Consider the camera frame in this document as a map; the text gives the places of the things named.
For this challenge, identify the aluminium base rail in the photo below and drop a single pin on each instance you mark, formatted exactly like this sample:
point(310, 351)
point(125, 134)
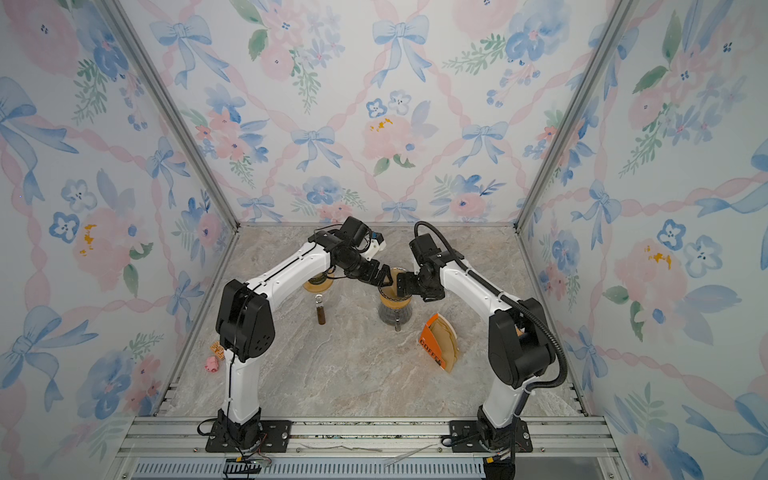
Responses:
point(369, 448)

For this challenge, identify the small pink toy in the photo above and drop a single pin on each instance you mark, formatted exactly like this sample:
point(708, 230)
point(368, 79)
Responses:
point(212, 364)

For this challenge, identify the orange coffee filter pack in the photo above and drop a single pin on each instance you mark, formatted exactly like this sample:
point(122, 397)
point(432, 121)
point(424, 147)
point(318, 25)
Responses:
point(440, 340)

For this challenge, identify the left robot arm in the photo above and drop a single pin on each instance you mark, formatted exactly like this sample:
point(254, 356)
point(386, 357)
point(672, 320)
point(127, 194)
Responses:
point(245, 321)

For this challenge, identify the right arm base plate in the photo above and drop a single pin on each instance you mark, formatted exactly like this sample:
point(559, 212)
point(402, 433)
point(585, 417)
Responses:
point(474, 435)

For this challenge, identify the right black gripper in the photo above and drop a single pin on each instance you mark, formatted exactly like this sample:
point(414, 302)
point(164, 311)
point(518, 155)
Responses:
point(407, 281)

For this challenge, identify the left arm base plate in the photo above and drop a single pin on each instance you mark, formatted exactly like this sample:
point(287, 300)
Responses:
point(270, 435)

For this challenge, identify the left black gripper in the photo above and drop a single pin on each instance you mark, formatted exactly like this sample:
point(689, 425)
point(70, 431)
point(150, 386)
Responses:
point(372, 278)

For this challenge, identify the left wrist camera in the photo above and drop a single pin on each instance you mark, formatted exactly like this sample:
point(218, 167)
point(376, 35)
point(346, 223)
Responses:
point(376, 244)

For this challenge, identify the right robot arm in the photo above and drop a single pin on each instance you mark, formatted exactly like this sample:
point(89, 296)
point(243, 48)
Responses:
point(520, 347)

